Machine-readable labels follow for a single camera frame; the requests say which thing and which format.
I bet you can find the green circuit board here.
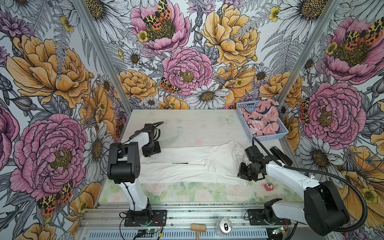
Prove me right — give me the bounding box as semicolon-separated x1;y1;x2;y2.
135;228;163;238
272;227;286;235

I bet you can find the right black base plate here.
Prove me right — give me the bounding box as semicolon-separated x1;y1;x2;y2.
244;209;291;226

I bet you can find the black clip on table edge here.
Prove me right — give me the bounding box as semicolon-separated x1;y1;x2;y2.
270;147;293;166

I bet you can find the left green circuit board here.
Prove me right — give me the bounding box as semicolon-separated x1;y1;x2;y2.
135;228;163;238

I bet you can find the right green circuit board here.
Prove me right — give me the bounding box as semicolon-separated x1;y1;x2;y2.
272;227;286;235

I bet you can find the right black corrugated cable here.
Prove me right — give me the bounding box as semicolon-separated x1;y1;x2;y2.
251;137;369;240

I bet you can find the white printed t-shirt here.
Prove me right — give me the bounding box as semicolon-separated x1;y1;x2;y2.
139;141;247;186

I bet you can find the pink patterned garment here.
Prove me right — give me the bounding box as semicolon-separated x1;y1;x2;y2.
240;98;280;137

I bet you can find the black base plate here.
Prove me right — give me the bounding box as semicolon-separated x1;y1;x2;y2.
244;209;291;226
124;210;168;227

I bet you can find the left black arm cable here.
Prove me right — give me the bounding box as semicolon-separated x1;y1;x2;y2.
118;121;165;240

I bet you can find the blue plastic laundry basket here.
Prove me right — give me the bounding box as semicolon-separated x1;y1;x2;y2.
236;99;289;141

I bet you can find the wooden mallet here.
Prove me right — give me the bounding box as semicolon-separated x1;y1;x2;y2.
190;224;207;240

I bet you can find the aluminium front rail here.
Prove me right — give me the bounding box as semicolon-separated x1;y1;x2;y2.
78;201;314;235

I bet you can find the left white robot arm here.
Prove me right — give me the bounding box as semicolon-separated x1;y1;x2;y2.
107;122;163;224

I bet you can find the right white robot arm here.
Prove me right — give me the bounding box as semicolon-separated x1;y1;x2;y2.
238;146;350;236

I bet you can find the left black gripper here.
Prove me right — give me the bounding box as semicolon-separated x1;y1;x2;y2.
141;141;161;157

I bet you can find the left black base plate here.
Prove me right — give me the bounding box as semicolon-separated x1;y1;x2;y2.
124;210;168;227

